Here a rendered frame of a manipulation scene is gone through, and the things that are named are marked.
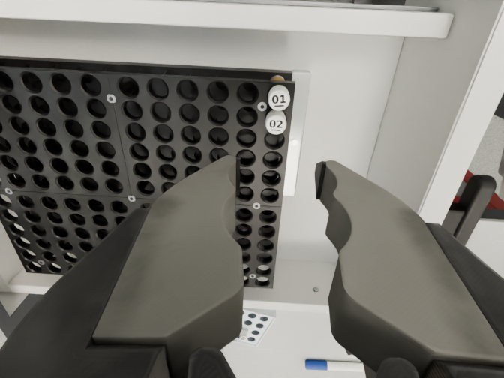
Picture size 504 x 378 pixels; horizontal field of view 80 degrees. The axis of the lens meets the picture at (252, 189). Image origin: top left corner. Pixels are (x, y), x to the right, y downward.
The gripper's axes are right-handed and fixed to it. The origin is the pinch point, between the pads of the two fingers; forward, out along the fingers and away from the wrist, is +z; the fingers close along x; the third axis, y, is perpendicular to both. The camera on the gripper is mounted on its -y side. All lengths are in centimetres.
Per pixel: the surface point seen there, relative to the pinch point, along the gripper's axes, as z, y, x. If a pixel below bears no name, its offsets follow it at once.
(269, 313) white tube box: 18.3, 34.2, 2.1
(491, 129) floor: 97, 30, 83
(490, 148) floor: 97, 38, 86
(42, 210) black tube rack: 7.7, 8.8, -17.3
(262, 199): 7.5, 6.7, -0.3
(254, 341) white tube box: 18.1, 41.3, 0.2
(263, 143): 7.4, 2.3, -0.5
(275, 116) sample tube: 6.2, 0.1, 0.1
